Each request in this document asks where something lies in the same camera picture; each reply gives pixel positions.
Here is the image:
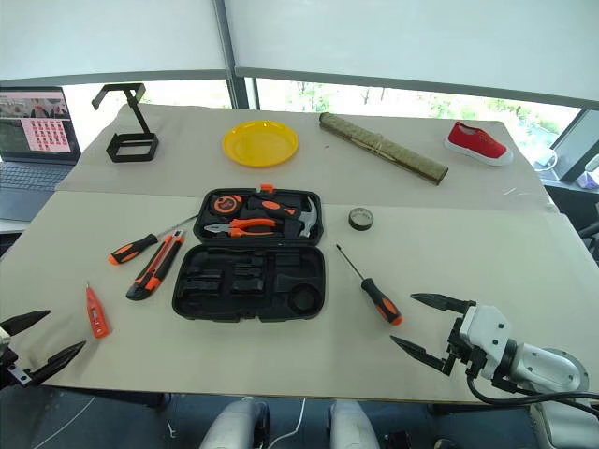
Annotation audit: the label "claw hammer black orange handle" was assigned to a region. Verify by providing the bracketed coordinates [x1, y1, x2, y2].
[246, 195, 321, 239]

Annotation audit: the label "dark laptop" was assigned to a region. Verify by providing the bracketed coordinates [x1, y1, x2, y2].
[0, 85, 83, 223]

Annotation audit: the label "black tape roll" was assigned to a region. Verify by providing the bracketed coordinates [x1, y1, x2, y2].
[347, 206, 375, 232]

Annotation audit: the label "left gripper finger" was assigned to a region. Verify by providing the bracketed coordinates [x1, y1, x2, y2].
[23, 340, 88, 386]
[0, 309, 52, 337]

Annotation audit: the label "black headphone stand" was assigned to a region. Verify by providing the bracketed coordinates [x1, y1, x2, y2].
[91, 82, 161, 165]

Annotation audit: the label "orange voltage tester pen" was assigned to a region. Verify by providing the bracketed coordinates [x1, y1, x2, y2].
[84, 281, 113, 340]

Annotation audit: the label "black tool case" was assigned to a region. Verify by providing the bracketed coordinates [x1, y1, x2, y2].
[171, 186, 328, 325]

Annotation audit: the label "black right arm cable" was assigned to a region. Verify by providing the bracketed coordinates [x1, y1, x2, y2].
[464, 368, 599, 416]

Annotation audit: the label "grey rounded shape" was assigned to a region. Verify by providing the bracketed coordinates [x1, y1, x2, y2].
[200, 398, 271, 449]
[327, 398, 381, 449]

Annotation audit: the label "thin white cable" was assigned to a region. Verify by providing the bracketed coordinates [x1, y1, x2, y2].
[268, 397, 308, 449]

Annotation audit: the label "dark window frame post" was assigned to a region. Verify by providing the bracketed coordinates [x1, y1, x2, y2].
[212, 0, 260, 111]

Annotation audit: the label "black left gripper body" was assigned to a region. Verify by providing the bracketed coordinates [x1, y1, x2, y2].
[0, 347, 33, 390]

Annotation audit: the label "long shaft screwdriver black orange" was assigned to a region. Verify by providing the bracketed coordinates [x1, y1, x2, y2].
[108, 213, 200, 268]

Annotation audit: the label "rolled bamboo mat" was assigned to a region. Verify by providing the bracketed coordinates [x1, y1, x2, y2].
[318, 111, 450, 187]

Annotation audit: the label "red canvas shoe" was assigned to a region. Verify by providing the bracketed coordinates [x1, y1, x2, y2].
[443, 121, 515, 167]

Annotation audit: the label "short shaft screwdriver black orange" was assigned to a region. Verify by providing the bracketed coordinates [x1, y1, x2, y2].
[334, 243, 405, 327]

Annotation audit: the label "orange black utility knife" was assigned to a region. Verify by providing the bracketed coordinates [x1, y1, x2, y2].
[124, 229, 187, 302]

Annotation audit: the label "black office chair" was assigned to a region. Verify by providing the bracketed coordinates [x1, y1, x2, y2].
[577, 223, 599, 268]

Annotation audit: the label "yellow plastic plate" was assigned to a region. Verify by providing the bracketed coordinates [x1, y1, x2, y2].
[221, 119, 300, 168]

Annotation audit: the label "white roller blind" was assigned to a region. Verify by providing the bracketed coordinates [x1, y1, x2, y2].
[223, 0, 599, 104]
[0, 0, 233, 88]

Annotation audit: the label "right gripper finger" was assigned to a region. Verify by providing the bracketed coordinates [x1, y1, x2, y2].
[388, 334, 450, 374]
[409, 292, 477, 316]

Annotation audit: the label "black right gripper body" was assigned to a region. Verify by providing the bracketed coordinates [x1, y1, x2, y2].
[441, 302, 489, 378]

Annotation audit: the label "dark monitor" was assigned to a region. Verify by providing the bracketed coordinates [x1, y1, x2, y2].
[550, 108, 599, 184]

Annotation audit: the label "orange black tape measure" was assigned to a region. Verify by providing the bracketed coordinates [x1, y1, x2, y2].
[212, 193, 243, 217]

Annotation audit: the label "orange handled pliers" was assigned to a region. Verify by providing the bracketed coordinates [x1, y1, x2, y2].
[203, 217, 279, 240]

